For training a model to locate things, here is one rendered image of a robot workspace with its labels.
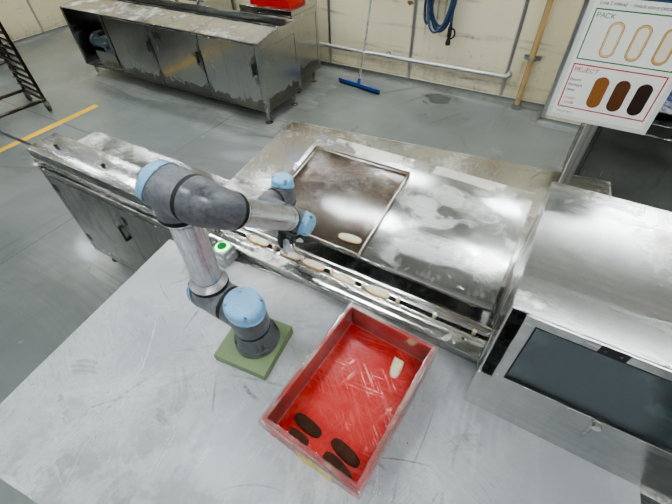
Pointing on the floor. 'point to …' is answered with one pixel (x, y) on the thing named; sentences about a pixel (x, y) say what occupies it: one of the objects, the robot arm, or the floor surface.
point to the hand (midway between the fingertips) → (288, 248)
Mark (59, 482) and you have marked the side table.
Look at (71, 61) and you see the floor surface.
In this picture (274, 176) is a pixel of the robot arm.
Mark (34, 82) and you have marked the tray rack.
